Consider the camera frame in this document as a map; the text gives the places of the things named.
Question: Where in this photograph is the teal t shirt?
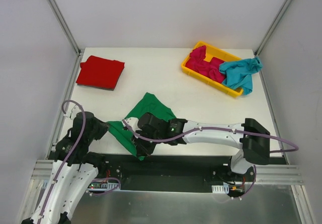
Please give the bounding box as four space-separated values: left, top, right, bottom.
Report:
219 56 263 95

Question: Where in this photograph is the aluminium frame post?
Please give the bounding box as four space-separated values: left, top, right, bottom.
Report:
254 0 294 56
37 0 83 56

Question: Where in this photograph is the left aluminium side rail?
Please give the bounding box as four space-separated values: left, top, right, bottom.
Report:
45 50 85 159

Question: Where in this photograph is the aluminium side rail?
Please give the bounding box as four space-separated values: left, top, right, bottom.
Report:
259 69 289 164
45 50 85 159

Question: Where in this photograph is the folded red t shirt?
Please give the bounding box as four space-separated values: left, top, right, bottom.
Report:
76 55 125 91

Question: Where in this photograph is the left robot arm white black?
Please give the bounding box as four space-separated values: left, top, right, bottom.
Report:
22 112 108 223

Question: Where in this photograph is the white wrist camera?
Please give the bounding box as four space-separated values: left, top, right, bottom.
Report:
63 105 79 120
122 117 140 131

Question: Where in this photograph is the right aluminium side rail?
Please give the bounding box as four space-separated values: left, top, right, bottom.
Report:
259 69 289 164

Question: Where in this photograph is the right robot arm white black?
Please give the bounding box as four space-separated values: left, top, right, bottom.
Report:
126 113 270 181

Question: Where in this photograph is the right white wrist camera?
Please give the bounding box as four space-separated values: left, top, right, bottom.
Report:
122 117 140 131

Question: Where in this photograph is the yellow plastic bin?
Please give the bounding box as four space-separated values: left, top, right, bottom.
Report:
181 41 244 98

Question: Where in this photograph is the left aluminium frame post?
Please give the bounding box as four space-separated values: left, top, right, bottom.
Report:
37 0 83 56

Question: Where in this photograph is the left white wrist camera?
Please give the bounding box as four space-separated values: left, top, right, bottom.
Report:
63 105 79 120

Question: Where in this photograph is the white cable duct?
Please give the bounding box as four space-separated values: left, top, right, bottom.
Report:
88 182 120 192
212 184 246 194

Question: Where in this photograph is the right white cable duct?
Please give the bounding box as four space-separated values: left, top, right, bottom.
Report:
212 184 246 194

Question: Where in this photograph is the magenta t shirt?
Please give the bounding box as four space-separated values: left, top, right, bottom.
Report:
186 45 225 83

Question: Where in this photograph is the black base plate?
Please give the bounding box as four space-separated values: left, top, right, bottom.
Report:
47 152 289 192

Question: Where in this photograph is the green t shirt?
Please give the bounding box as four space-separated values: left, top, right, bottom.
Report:
105 92 177 162

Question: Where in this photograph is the right aluminium frame post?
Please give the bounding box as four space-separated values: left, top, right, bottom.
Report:
254 0 294 56

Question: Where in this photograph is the front aluminium rail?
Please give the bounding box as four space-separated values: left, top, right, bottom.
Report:
31 160 304 185

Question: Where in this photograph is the left white cable duct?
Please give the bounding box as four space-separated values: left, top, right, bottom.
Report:
88 182 120 192

